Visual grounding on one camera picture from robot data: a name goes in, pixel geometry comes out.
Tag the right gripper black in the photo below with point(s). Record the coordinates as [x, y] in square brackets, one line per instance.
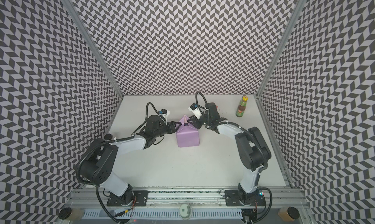
[200, 121]

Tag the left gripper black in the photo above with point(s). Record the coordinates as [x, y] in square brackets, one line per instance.
[172, 127]

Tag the pink wrapping paper sheet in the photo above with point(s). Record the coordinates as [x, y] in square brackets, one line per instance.
[187, 135]

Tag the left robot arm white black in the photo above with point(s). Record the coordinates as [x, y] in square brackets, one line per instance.
[95, 167]

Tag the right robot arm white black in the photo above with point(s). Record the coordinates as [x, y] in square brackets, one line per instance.
[253, 151]

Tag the green sauce bottle yellow cap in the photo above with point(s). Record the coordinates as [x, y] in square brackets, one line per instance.
[242, 106]

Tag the small jar black lid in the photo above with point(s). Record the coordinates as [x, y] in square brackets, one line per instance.
[108, 137]

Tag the round white button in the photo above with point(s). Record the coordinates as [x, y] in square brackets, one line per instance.
[185, 211]

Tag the right corner jar black lid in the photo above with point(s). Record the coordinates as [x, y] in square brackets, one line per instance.
[289, 214]

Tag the corner jar black lid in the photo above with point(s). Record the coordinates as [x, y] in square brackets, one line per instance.
[71, 214]
[289, 214]

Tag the left corner jar black lid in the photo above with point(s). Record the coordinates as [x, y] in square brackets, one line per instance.
[71, 214]

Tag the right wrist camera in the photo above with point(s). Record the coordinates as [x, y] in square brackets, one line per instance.
[195, 109]

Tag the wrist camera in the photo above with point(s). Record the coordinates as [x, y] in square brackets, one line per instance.
[195, 109]
[164, 113]

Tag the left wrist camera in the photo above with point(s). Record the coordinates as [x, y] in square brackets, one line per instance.
[164, 113]

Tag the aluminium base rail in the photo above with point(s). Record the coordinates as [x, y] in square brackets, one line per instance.
[216, 197]

